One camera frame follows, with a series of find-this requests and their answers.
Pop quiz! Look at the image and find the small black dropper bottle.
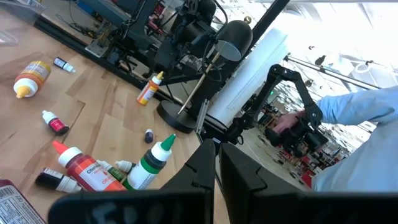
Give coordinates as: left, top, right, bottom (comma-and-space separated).
34, 167, 82, 194
114, 160, 137, 174

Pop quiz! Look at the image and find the large dark red bottle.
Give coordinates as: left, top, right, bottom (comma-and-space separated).
0, 179, 47, 224

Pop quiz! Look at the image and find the small red dropper bottle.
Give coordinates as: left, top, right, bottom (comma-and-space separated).
42, 110, 70, 136

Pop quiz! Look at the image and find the black desk lamp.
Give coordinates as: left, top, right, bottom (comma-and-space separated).
156, 20, 254, 134

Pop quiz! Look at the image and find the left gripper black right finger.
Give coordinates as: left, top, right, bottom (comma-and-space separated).
219, 142, 398, 224

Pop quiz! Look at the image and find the large red orange-tip bottle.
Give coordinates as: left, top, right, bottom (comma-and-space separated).
52, 140, 127, 192

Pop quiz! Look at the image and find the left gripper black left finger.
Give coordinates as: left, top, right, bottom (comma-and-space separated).
48, 138, 216, 224

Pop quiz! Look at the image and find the person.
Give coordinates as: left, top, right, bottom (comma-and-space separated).
312, 85, 398, 193

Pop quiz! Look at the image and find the white paper roll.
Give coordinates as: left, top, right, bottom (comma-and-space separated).
206, 27, 289, 127

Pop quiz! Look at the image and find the large yellow food coloring bottle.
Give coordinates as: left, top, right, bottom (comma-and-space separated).
13, 60, 52, 100

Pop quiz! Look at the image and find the orange-yellow squeeze bottle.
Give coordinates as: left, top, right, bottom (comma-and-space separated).
136, 70, 165, 106

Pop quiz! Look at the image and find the small green dropper bottle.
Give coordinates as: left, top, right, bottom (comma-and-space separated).
96, 159, 127, 183

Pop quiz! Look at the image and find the black frame post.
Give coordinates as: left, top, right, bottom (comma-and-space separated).
241, 0, 292, 60

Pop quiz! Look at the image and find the large green food coloring bottle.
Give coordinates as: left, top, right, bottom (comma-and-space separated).
123, 134, 177, 191

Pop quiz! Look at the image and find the grey metal bar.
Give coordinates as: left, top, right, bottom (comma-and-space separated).
284, 55, 382, 91

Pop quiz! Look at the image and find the clear plastic bin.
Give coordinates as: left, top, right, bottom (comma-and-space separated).
0, 0, 47, 26

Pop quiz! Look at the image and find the person's hand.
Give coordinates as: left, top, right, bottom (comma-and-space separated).
272, 111, 307, 134

